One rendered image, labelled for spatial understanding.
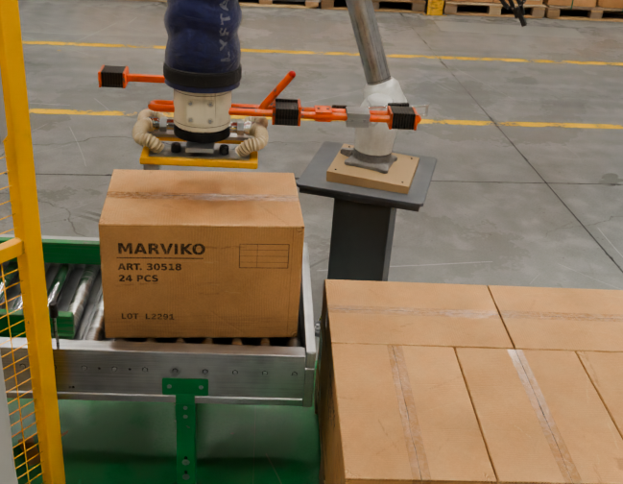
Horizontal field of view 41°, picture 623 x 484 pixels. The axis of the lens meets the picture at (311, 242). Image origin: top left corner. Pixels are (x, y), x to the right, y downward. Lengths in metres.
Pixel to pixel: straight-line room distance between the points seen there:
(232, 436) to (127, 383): 0.64
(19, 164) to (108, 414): 1.33
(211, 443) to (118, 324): 0.68
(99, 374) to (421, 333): 1.03
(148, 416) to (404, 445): 1.21
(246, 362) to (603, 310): 1.31
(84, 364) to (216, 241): 0.54
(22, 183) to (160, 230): 0.46
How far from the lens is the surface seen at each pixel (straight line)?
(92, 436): 3.15
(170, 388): 2.59
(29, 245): 2.27
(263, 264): 2.51
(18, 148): 2.16
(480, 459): 2.32
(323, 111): 2.48
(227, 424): 3.16
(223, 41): 2.37
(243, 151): 2.43
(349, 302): 2.86
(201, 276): 2.52
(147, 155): 2.45
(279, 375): 2.55
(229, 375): 2.55
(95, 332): 2.69
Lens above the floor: 2.06
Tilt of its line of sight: 28 degrees down
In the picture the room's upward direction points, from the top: 4 degrees clockwise
